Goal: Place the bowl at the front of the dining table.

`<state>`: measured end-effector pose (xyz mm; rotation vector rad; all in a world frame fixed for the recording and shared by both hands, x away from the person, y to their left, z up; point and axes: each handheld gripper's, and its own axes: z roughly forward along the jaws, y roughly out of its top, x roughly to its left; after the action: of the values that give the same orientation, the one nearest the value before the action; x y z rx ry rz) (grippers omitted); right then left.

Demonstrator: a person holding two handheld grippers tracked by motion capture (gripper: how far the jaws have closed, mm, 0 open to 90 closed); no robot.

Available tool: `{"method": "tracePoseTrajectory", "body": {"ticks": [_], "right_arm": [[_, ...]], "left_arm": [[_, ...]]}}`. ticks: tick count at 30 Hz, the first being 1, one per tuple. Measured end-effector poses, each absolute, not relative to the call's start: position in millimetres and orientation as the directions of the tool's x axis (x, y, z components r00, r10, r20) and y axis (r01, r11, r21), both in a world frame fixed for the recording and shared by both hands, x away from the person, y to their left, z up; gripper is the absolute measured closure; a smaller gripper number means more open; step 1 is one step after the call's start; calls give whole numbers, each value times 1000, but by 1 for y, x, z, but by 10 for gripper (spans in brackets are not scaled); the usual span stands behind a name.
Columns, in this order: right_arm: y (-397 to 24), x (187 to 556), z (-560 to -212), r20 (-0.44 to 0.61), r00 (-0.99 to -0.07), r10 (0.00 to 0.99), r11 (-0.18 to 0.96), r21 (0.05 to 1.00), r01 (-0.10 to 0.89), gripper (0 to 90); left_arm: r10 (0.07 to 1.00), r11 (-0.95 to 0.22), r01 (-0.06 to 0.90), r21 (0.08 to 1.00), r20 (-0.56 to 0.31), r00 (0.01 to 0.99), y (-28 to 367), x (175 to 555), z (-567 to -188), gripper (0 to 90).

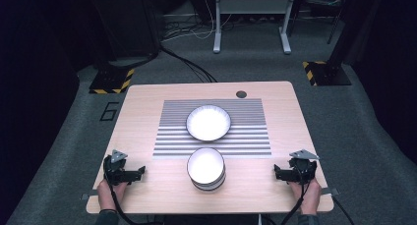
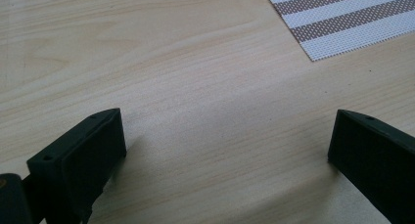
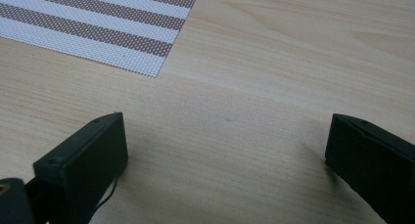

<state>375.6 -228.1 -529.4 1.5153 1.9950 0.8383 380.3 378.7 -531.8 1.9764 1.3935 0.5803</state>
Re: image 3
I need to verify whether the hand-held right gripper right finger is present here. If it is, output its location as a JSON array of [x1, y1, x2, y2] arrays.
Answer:
[[324, 112, 415, 224]]

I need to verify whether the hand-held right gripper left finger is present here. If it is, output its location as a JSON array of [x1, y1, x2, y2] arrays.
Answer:
[[24, 112, 129, 224]]

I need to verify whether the striped woven placemat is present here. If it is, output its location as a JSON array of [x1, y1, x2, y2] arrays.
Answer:
[[0, 0, 203, 79]]

